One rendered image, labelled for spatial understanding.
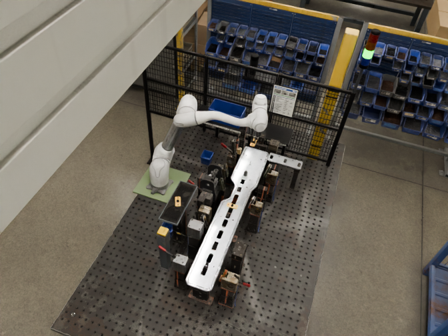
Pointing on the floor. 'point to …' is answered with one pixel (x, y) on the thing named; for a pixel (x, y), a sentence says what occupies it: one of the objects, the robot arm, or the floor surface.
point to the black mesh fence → (232, 95)
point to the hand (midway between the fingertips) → (254, 139)
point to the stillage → (437, 294)
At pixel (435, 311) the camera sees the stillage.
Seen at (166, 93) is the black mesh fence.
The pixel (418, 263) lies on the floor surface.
